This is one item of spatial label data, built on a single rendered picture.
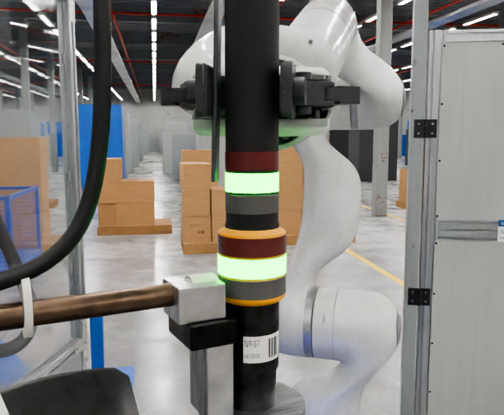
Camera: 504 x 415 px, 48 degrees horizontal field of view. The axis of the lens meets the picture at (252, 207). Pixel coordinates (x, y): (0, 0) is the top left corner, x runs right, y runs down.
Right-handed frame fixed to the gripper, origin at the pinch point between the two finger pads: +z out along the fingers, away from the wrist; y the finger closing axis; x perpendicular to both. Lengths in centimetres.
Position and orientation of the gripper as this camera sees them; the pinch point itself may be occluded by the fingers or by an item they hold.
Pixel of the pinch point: (247, 91)
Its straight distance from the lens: 35.5
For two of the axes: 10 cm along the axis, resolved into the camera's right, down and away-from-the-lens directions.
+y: -9.9, -0.2, 1.3
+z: -1.3, 1.4, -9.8
